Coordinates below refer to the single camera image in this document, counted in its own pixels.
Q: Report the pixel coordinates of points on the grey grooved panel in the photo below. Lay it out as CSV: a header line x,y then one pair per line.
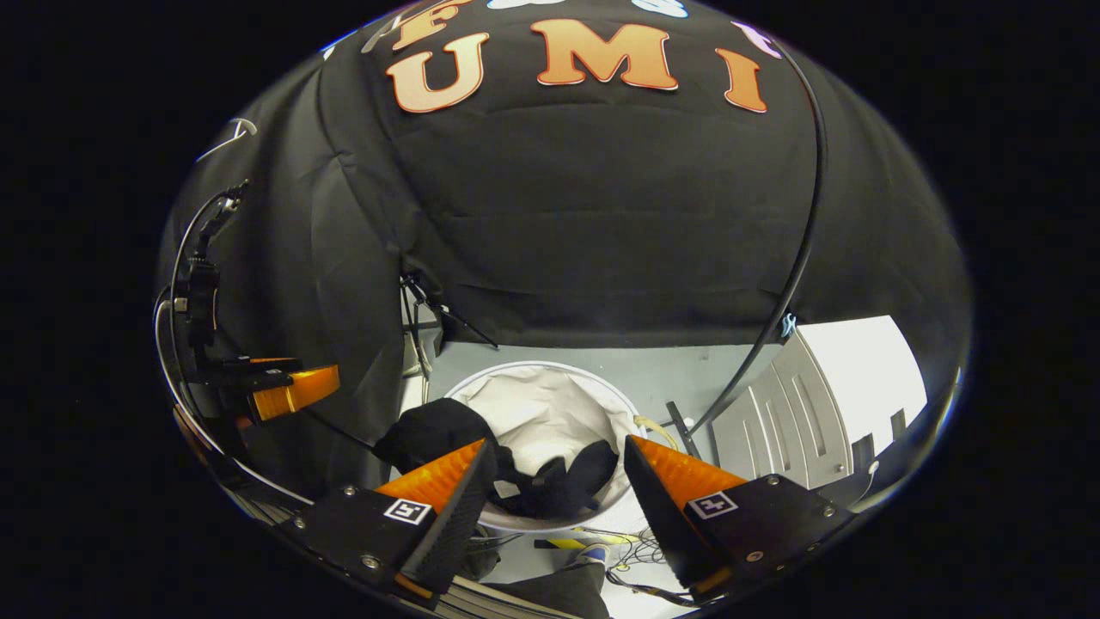
x,y
773,430

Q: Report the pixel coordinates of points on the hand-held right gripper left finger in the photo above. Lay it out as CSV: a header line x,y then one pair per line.
x,y
455,524

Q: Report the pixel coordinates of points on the black knit cardigan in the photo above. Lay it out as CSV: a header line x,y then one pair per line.
x,y
430,430

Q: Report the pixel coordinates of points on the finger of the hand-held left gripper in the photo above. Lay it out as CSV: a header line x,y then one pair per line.
x,y
296,391
271,362

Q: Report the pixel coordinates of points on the black clothes rack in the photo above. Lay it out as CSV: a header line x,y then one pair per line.
x,y
809,245

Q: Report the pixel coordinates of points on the white laundry hamper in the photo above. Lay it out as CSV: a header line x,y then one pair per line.
x,y
550,413

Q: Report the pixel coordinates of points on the empty white plastic hanger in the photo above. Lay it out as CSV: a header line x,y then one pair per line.
x,y
247,127

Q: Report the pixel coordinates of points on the black tripod stand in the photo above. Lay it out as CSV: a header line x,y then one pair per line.
x,y
430,301

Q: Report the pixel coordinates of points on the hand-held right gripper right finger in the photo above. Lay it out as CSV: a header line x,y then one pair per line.
x,y
657,516

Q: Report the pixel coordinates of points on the white floor panel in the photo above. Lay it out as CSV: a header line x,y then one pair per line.
x,y
859,370

